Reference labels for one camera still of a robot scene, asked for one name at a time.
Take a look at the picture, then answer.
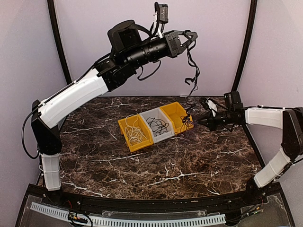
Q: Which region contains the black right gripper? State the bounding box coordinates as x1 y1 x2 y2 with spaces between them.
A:
196 109 233 131

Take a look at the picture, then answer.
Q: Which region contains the black ribbon cable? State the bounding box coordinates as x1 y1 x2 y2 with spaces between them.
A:
184 39 201 114

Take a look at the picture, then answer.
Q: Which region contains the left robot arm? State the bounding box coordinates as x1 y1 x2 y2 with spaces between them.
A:
26 20 198 206

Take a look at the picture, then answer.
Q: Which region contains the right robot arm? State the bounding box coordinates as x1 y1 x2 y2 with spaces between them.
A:
197 91 303 205

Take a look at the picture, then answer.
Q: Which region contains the right yellow plastic bin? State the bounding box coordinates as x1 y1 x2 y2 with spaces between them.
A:
160 102 194 135

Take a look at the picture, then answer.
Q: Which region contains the yellow plastic bin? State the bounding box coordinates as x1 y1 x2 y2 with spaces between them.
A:
160 102 194 135
118 114 154 153

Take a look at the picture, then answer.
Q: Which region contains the white plastic bin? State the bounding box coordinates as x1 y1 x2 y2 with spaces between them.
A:
139 107 174 143

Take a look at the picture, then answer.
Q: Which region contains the left yellow plastic bin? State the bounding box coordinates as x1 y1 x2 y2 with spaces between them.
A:
118 114 154 153

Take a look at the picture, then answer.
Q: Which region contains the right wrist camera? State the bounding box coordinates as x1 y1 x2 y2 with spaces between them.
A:
199 97 218 117

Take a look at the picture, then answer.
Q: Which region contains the right black frame post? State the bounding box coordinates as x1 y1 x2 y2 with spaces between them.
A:
231 0 258 92

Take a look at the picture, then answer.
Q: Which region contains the black frame post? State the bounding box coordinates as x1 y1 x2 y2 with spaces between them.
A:
231 0 258 92
47 0 72 85

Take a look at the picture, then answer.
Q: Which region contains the black front rail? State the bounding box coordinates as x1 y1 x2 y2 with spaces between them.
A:
42 189 268 215

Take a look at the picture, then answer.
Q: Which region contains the left black frame post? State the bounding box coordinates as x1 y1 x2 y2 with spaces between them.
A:
47 0 72 85

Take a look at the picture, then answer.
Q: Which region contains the white slotted cable duct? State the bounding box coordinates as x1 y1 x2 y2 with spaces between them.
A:
30 202 226 227

